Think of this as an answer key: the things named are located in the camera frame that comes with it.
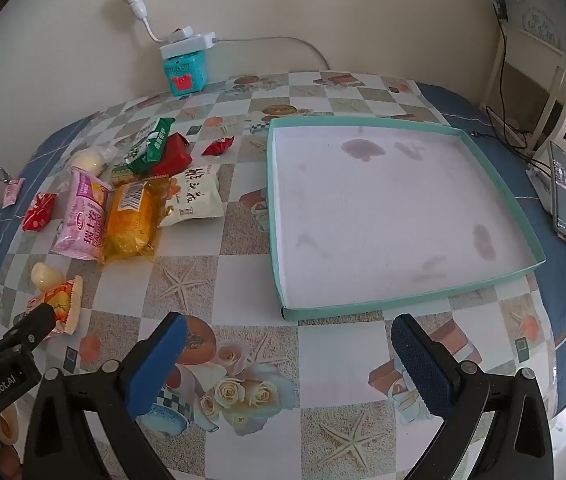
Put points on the small red candy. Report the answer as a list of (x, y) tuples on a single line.
[(218, 146)]

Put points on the teal toy box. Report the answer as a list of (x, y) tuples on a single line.
[(183, 72)]

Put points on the yellow-green small packet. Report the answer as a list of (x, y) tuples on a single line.
[(123, 176)]

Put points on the yellow snack packet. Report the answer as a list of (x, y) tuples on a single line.
[(130, 225)]

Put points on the red snack packet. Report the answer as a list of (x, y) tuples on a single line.
[(175, 160)]

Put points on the smartphone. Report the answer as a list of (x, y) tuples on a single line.
[(563, 190)]

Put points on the dark green snack packet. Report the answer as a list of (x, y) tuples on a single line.
[(158, 152)]

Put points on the pink snack packet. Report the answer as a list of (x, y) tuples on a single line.
[(83, 215)]

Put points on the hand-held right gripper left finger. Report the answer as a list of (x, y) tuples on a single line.
[(155, 365)]

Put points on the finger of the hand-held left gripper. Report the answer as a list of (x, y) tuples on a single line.
[(33, 327)]

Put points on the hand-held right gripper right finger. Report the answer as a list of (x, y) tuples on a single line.
[(420, 365)]

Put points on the white snack packet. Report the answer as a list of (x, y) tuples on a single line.
[(195, 195)]

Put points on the teal cardboard box tray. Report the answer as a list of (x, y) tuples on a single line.
[(388, 210)]

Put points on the checkered printed tablecloth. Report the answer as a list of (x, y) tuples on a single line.
[(243, 270)]

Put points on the white shelf rack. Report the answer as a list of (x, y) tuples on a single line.
[(538, 35)]

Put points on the white phone stand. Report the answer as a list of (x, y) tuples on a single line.
[(540, 185)]

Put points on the orange snack packet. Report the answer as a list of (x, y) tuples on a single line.
[(65, 305)]

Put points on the red white candy packet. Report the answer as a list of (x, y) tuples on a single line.
[(38, 212)]

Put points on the clear-wrapped cream pastry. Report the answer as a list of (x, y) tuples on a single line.
[(88, 161), (45, 276)]

